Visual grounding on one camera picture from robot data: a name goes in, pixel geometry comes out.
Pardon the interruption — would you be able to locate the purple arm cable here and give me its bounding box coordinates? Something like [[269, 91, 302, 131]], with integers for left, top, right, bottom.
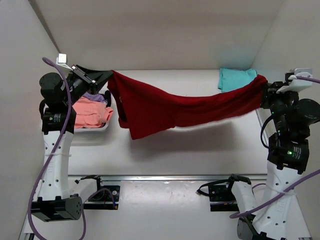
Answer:
[[209, 76, 320, 220], [27, 57, 116, 240]]

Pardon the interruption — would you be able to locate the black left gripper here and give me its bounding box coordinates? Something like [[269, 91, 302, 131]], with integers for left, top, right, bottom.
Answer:
[[65, 58, 115, 99]]

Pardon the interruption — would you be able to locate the purple t-shirt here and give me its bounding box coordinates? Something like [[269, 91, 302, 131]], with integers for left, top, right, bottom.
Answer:
[[82, 92, 108, 103]]

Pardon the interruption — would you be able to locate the pink t-shirt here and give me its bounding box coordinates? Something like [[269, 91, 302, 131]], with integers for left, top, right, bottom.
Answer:
[[72, 97, 114, 129]]

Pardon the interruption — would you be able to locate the red t-shirt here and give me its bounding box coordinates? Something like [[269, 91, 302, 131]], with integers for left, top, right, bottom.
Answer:
[[107, 71, 268, 140]]

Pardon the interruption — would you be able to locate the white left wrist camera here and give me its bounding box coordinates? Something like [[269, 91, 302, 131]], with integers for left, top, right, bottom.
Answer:
[[56, 53, 77, 71]]

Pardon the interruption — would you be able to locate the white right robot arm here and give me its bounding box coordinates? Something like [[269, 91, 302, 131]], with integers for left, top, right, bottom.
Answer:
[[224, 78, 320, 240]]

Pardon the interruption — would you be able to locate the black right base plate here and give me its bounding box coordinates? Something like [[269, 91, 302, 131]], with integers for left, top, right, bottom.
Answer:
[[196, 179, 239, 212]]

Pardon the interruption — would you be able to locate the turquoise folded t-shirt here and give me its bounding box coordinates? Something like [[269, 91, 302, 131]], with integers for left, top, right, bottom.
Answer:
[[217, 68, 257, 93]]

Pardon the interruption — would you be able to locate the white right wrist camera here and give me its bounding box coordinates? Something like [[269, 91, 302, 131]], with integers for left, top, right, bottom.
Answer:
[[276, 68, 313, 94]]

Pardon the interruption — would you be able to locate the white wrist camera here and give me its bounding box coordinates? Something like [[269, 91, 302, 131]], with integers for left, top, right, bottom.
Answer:
[[56, 53, 77, 71], [276, 68, 313, 94]]

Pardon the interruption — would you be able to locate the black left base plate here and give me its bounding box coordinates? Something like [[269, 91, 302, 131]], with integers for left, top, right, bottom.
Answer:
[[80, 175, 121, 210]]

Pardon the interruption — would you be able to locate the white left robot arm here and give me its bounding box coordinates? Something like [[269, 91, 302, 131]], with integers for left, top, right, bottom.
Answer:
[[30, 65, 113, 222]]

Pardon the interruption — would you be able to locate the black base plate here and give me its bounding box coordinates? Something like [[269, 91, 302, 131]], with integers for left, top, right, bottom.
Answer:
[[80, 175, 121, 210], [196, 179, 239, 212]]

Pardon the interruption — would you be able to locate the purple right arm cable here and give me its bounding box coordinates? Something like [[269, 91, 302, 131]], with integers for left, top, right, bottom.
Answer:
[[209, 76, 320, 220]]

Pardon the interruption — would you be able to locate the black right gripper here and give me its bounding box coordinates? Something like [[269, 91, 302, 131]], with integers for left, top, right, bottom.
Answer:
[[258, 80, 297, 130]]

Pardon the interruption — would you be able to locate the white plastic basket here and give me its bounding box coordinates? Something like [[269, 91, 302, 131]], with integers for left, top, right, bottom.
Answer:
[[41, 89, 116, 133]]

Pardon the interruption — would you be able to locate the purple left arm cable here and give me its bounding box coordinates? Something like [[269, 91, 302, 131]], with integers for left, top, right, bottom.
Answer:
[[27, 57, 116, 240]]

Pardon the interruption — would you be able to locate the aluminium table rail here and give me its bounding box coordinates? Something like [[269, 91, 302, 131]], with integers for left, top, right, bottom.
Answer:
[[68, 174, 267, 182]]

